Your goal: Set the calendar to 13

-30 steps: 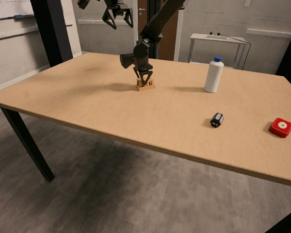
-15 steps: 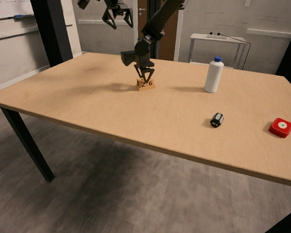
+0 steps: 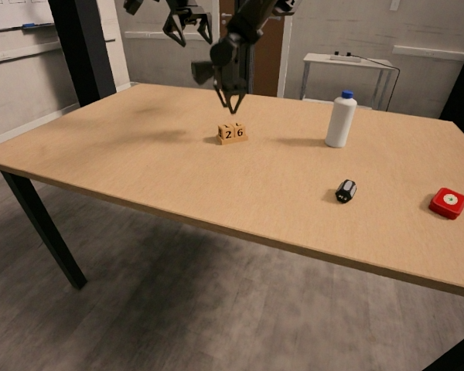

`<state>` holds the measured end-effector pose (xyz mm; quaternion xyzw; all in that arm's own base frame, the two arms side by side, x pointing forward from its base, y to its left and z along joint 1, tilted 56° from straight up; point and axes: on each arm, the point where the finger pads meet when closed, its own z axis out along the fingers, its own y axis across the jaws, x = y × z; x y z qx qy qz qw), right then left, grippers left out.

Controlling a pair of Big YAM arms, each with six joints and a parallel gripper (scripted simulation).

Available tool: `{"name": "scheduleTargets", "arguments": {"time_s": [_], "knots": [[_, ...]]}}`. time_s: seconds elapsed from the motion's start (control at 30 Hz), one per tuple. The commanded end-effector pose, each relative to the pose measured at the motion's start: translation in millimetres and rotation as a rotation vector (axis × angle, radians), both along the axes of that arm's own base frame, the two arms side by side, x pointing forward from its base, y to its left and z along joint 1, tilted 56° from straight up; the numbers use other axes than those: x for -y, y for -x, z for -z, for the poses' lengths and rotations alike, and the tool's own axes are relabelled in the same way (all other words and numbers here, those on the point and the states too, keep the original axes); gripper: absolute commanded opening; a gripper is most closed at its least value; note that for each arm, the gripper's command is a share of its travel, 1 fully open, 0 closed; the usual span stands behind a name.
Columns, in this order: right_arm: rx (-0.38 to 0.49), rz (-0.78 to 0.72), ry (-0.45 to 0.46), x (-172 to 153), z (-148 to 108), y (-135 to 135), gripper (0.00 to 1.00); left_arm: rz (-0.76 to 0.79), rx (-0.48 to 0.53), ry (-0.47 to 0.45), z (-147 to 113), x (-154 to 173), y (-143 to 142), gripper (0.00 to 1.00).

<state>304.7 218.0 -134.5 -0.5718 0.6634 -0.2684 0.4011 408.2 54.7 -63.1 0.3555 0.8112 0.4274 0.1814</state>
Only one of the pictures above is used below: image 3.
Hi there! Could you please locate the white bottle with blue cap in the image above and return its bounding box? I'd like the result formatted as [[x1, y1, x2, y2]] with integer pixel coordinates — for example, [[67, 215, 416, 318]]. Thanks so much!
[[325, 90, 357, 148]]

